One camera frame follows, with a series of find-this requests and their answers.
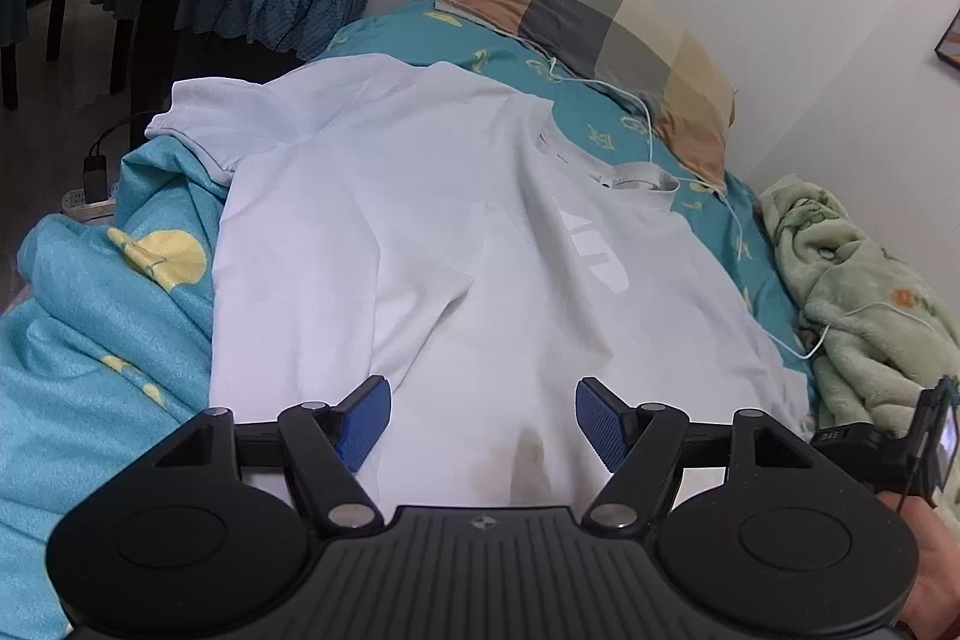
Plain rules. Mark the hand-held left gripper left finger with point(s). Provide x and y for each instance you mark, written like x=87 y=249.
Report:
x=365 y=419

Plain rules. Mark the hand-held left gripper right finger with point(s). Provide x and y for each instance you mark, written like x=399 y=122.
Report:
x=600 y=419

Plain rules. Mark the white t-shirt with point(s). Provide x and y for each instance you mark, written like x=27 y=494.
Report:
x=420 y=220

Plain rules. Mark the person's right hand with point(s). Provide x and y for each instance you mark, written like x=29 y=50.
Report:
x=937 y=565

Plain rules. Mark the green fleece blanket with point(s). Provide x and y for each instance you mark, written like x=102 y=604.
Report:
x=847 y=310

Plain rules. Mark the teal printed bed cover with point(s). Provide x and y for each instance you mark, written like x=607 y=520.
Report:
x=90 y=325

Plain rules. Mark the white power strip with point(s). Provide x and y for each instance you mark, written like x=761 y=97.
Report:
x=90 y=203

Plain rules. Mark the black power adapter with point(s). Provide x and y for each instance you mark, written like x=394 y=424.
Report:
x=96 y=175

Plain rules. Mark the checkered pillow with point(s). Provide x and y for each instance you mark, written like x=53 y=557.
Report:
x=600 y=18

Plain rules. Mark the framed wall picture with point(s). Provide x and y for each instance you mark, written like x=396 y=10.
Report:
x=951 y=36

